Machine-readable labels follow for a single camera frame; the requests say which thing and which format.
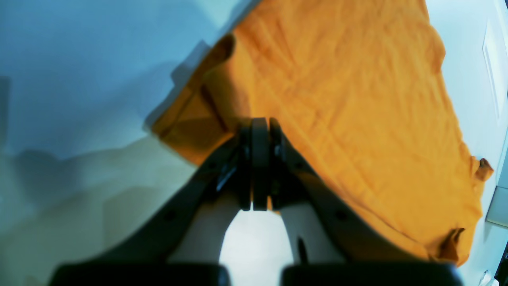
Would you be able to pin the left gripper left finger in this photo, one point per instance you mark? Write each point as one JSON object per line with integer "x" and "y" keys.
{"x": 180, "y": 245}

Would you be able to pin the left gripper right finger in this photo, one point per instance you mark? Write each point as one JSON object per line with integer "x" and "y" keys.
{"x": 330, "y": 243}

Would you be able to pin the orange t-shirt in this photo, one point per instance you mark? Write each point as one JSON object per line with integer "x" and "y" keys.
{"x": 358, "y": 90}

